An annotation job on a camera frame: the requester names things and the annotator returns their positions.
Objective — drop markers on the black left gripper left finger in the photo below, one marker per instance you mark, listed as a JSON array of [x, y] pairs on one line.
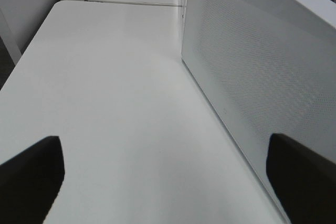
[[31, 181]]

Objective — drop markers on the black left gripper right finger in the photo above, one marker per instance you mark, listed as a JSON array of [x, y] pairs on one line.
[[303, 180]]

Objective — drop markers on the white microwave door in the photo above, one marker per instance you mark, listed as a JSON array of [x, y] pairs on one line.
[[265, 66]]

